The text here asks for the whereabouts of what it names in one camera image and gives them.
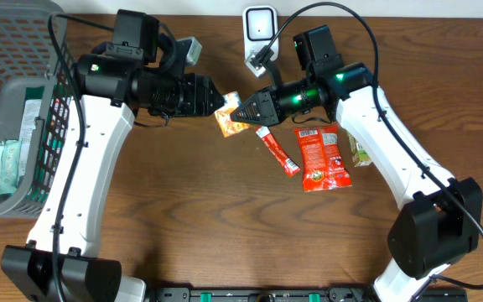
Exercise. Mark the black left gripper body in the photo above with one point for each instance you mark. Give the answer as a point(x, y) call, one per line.
point(193, 94)

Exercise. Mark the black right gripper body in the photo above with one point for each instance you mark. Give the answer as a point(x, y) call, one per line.
point(271, 101)

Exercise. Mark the small orange tissue pack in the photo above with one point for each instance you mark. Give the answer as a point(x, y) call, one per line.
point(223, 115)

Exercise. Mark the small red Nescafe packet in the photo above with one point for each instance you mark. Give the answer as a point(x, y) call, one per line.
point(277, 151)

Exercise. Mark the red snack bag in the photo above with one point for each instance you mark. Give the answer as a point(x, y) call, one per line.
point(324, 167)

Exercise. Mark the yellow green juice carton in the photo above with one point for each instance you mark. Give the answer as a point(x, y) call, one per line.
point(359, 155)

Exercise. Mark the light green wet wipes pack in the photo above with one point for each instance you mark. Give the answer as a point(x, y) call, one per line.
point(9, 163)

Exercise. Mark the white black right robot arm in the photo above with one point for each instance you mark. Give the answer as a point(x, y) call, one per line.
point(439, 218)

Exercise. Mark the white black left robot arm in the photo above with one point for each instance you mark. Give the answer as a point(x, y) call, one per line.
point(61, 260)

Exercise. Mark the white barcode scanner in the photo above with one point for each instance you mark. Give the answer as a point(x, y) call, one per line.
point(260, 24)

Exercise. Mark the grey plastic shopping basket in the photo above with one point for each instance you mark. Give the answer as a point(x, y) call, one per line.
point(35, 101)

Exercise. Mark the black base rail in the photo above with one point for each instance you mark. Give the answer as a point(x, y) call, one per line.
point(336, 294)

